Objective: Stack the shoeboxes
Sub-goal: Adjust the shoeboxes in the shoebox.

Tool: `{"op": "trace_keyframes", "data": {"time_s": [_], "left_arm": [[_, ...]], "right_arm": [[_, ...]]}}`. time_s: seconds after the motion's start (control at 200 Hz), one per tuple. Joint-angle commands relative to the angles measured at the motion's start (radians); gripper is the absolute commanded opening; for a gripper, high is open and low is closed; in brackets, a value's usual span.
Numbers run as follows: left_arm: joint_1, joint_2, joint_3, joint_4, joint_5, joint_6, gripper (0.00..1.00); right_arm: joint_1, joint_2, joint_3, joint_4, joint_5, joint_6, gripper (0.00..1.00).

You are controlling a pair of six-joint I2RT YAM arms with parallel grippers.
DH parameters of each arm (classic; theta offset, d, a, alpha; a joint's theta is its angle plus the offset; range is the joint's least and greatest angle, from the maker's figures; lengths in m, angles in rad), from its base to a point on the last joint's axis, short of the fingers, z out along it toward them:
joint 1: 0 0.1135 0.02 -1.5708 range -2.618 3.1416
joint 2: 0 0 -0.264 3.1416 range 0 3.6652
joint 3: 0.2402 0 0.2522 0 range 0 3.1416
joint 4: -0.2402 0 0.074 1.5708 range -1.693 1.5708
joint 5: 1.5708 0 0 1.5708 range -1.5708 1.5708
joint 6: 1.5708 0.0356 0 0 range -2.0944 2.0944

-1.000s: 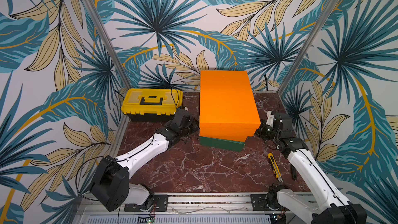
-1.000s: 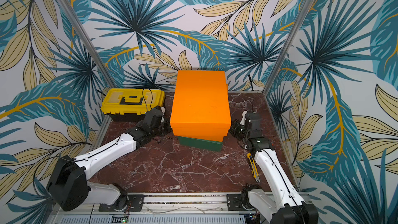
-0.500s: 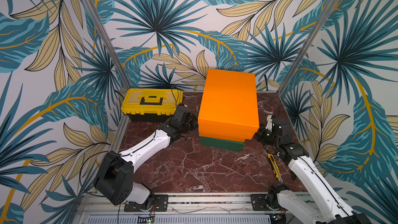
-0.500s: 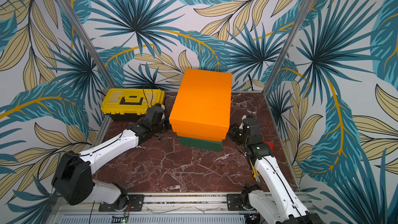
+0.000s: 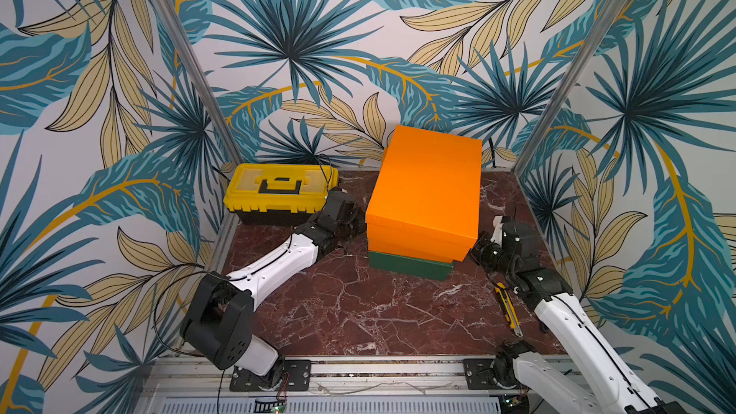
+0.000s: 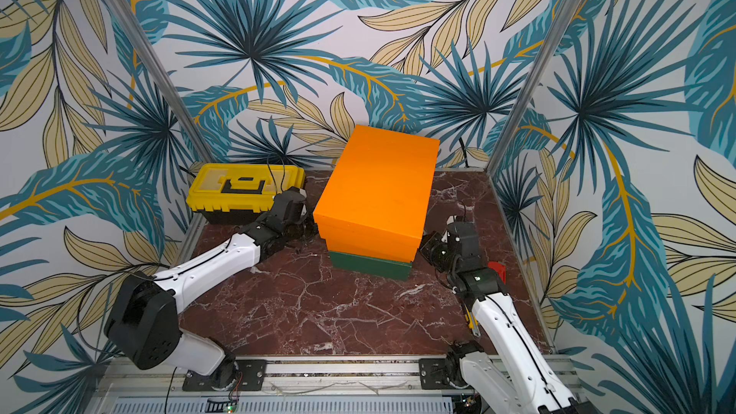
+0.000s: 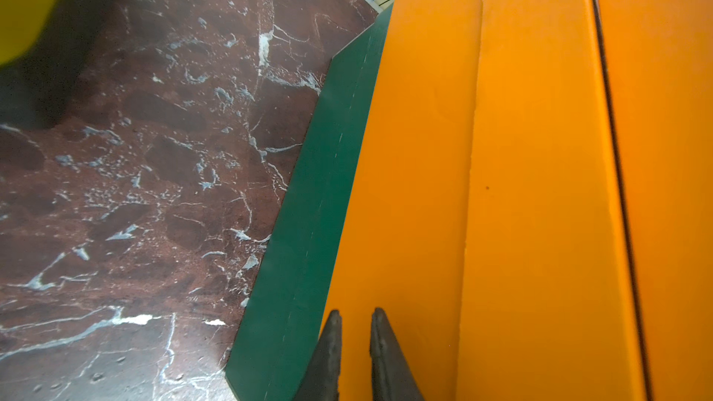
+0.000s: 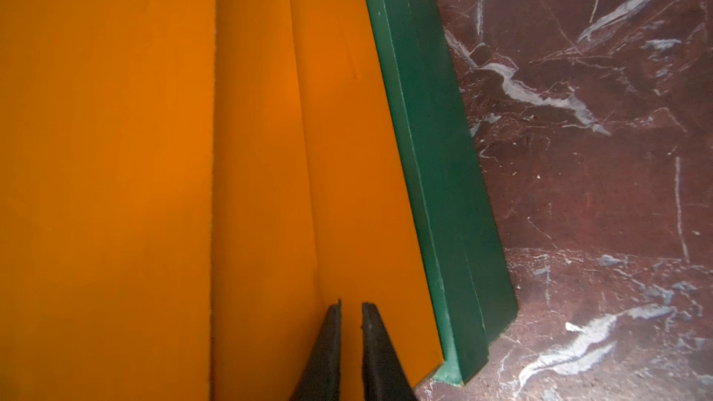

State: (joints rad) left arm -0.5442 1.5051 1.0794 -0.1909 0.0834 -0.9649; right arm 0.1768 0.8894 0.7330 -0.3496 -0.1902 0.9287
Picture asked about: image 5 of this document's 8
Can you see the right aluminium corner post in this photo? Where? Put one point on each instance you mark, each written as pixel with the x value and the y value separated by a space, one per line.
pixel 600 26

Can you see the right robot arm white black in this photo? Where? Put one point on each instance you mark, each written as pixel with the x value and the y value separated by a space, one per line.
pixel 611 385

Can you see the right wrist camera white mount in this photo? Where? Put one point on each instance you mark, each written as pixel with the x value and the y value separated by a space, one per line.
pixel 498 233

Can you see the yellow utility knife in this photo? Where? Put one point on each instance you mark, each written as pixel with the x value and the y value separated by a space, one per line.
pixel 509 311

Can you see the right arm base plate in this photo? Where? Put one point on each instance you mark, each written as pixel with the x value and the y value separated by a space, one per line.
pixel 491 373

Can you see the front aluminium rail frame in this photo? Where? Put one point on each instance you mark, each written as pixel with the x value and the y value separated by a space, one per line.
pixel 343 376

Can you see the green shoebox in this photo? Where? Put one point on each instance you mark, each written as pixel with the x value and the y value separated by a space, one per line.
pixel 410 266

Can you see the aluminium corner post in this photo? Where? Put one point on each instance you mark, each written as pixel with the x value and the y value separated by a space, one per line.
pixel 173 26
pixel 600 26

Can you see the white slotted cable duct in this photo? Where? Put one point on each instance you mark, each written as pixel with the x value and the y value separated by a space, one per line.
pixel 349 404

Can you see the left aluminium corner post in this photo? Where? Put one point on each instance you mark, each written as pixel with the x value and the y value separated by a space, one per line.
pixel 173 26

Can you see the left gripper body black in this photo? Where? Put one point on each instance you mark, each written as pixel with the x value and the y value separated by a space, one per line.
pixel 345 226

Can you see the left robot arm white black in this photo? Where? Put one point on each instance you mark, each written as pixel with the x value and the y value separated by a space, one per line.
pixel 219 322

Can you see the large orange shoebox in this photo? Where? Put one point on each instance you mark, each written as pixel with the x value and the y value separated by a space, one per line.
pixel 424 243

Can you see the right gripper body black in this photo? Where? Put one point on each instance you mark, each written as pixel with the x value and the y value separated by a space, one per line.
pixel 483 252

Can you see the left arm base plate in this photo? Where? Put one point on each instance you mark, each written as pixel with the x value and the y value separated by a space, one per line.
pixel 292 375

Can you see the yellow black toolbox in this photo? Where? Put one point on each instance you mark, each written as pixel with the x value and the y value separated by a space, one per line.
pixel 279 194

